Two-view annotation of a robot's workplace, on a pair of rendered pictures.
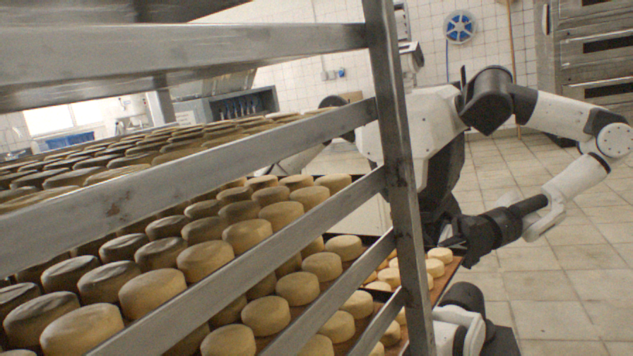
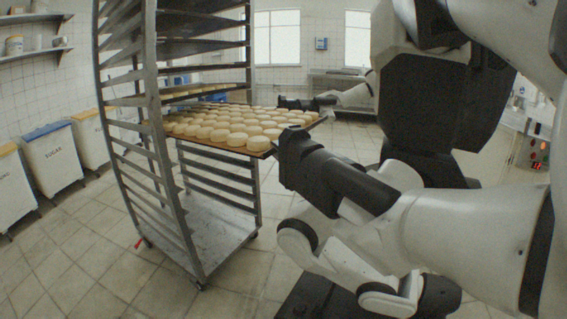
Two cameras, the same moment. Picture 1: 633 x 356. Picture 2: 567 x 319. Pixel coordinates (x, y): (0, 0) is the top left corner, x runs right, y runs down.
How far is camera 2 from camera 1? 1.11 m
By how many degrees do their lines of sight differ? 79
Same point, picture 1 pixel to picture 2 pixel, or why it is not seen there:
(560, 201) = (379, 229)
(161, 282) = not seen: hidden behind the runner
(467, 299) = (433, 291)
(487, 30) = not seen: outside the picture
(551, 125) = (479, 21)
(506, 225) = (308, 176)
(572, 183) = (431, 222)
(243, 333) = not seen: hidden behind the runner
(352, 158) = (502, 130)
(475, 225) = (283, 142)
